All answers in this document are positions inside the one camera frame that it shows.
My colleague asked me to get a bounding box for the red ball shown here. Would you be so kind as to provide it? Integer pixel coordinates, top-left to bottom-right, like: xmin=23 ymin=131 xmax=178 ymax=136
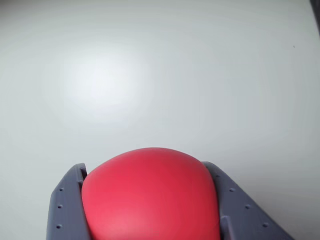
xmin=81 ymin=147 xmax=221 ymax=240

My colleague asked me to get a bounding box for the blue-grey gripper finger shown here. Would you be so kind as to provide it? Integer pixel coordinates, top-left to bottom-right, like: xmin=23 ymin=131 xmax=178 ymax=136
xmin=201 ymin=161 xmax=297 ymax=240
xmin=46 ymin=162 xmax=92 ymax=240

